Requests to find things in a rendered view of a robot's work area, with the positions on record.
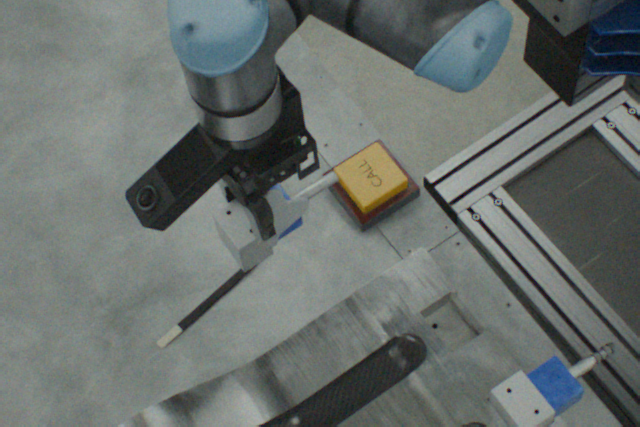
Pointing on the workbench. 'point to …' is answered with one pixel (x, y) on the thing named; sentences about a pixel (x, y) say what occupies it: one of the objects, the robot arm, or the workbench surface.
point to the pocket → (452, 321)
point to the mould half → (348, 319)
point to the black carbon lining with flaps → (358, 386)
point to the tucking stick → (202, 307)
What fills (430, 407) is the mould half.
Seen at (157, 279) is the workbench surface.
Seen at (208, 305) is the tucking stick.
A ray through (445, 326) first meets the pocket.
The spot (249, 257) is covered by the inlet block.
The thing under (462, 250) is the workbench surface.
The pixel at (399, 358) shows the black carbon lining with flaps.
